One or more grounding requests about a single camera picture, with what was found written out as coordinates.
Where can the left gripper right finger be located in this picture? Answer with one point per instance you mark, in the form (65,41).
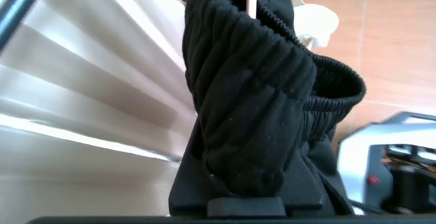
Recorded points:
(303,190)

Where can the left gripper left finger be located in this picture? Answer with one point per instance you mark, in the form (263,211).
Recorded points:
(187,183)

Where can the black shorts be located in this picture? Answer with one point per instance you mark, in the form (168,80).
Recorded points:
(255,98)

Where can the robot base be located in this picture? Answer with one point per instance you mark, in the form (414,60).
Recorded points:
(354,162)

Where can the white laundry basket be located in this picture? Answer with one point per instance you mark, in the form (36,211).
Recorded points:
(313,23)

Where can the black clothes rack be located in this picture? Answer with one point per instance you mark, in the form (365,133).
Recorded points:
(17,6)

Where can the beige curtain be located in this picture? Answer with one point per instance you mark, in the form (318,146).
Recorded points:
(85,81)

